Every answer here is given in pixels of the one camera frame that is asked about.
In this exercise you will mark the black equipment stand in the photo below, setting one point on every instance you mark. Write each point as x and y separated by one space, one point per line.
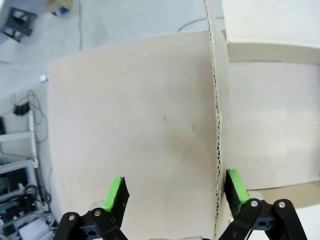
18 23

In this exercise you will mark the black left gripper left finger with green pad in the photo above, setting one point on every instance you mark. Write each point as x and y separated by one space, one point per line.
117 197

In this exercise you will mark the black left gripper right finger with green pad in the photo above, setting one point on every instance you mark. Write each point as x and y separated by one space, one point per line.
236 190

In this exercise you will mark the black brush-like connector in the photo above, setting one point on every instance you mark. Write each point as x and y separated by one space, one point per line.
22 109

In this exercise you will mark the small cardboard box, blue items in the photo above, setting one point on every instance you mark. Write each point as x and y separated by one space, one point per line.
60 7

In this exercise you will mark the white metal shelf rack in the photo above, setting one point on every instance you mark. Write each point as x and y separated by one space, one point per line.
17 195

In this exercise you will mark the small white block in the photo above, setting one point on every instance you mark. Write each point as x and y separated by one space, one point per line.
43 78

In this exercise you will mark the large beige cardboard box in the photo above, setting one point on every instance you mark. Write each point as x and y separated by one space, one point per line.
130 105

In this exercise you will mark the white metal rack frame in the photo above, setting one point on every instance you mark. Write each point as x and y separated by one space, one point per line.
31 135

